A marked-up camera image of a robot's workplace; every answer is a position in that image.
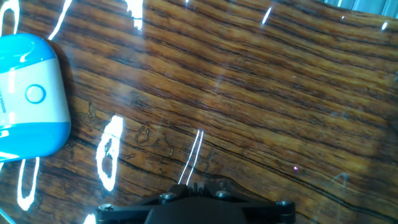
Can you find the blue and white desk lamp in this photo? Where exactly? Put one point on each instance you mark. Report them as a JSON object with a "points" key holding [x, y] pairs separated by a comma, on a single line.
{"points": [[31, 102]]}

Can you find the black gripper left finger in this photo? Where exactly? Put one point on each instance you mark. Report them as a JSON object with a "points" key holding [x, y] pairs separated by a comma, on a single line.
{"points": [[130, 214]]}

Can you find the glossy wood-grain table mat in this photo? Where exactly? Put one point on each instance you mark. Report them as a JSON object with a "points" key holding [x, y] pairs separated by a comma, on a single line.
{"points": [[248, 93]]}

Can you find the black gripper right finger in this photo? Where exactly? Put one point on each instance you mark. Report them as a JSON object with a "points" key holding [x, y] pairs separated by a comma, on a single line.
{"points": [[267, 214]]}

